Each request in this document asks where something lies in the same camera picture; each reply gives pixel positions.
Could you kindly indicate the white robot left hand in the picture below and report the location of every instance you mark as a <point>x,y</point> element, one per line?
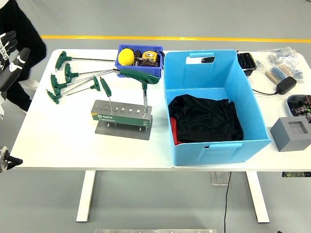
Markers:
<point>12,68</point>

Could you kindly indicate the green metal hex key stand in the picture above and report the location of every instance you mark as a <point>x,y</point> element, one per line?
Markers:
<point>116,119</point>

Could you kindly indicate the light blue storage box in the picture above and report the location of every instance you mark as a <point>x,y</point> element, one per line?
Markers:
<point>206,77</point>

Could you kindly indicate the person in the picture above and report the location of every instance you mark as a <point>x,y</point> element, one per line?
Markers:
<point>24,24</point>

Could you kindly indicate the yellow ball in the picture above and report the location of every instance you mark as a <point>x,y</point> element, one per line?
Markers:
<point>126,57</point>

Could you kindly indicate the small blue parts bin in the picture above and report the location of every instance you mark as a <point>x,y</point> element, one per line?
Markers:
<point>136,69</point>

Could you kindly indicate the small dark spool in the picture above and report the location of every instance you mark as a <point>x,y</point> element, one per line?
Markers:
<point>138,54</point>

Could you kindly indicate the dark brown parts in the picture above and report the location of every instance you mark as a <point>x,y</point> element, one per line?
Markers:
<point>148,63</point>

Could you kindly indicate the yellow tape measure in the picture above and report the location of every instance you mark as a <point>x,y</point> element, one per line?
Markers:
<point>148,55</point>

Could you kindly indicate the white table leg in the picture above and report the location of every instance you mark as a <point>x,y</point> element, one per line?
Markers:
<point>85,196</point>
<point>257,196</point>

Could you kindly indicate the red cloth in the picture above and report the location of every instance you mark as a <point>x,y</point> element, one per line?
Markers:
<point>173,128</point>

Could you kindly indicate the small black glossy device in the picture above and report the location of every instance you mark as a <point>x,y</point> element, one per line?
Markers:
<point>207,60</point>

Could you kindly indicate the black cloth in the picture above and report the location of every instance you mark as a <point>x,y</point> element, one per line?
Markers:
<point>206,116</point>

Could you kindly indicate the black plastic tray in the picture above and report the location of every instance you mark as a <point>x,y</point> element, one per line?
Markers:
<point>246,61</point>

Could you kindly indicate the taped resistor strip bundle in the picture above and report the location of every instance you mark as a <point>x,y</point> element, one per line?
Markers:
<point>277,72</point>

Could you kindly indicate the clear bags of resistors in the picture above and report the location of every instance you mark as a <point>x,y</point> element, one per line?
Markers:
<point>284,57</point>

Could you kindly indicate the black power adapter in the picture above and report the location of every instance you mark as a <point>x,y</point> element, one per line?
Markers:
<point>286,85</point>

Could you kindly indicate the grey foam block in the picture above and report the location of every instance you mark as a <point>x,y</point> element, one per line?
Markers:
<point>281,136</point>

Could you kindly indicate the blue-grey parts tray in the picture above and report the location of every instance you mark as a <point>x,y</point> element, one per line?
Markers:
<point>291,100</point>

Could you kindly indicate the dark electronic parts pile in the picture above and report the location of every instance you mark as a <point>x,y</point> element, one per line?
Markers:
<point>302,109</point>

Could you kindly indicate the table height control panel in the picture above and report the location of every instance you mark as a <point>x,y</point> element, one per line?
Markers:
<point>296,174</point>

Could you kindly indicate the clear plastic bracket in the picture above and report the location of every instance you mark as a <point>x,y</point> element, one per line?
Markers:
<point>218,178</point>

